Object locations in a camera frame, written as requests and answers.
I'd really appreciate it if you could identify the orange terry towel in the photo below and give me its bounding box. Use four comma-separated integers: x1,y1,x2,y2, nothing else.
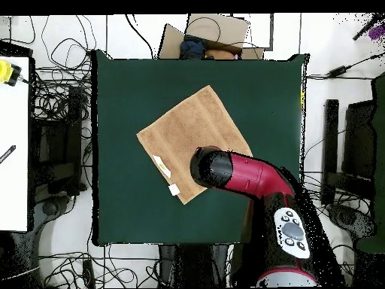
135,84,253,206

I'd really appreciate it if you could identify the dark green table cloth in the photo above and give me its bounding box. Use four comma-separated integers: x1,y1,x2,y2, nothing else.
91,49,309,248

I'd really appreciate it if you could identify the orange cloth in box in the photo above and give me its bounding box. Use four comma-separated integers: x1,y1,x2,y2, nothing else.
205,48,237,60

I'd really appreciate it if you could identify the dark blue cloth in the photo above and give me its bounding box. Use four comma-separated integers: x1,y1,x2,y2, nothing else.
179,35,207,60

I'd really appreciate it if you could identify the black equipment stand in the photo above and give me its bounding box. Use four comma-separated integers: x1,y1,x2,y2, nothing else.
29,85,88,196

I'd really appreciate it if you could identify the brown cardboard box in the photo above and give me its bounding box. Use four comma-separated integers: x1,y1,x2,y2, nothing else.
157,13,265,60

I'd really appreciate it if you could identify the black upright bar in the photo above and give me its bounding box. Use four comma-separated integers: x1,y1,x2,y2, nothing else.
320,99,340,206

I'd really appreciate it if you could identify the grey wheeled stand base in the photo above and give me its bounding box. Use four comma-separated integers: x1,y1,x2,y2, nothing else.
29,193,73,248
327,202,377,242

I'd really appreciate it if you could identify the black power strip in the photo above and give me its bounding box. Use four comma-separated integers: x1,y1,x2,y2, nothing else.
81,258,96,289

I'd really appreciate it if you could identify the black monitor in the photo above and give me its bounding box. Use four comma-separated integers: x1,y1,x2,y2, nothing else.
341,99,377,199

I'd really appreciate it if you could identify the white side table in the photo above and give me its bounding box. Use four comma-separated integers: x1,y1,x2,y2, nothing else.
0,55,31,233

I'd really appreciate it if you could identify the black marker pen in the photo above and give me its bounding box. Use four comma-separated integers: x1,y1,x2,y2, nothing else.
0,144,17,165

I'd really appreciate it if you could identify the green cloth on side table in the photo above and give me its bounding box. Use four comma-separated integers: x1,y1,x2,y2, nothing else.
356,71,385,254

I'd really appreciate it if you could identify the yellow and black tool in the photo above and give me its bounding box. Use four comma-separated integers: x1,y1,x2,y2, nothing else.
0,59,29,87

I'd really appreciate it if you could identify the black rod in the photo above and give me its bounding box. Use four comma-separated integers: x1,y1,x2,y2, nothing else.
352,12,385,41

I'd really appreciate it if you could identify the purple object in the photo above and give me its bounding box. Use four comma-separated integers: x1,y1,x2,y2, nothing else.
368,23,385,41

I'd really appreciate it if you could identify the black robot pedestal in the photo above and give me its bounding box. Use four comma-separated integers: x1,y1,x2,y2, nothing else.
157,244,232,288

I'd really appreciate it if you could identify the black cable tangle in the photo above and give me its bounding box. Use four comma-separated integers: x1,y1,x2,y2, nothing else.
38,243,160,289
29,14,99,127
300,171,362,288

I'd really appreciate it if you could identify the white panel with dark frame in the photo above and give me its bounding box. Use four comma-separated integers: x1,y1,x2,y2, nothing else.
231,13,274,51

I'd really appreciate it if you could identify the black power adapter with cable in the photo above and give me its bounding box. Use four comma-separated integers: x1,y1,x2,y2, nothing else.
306,52,385,81

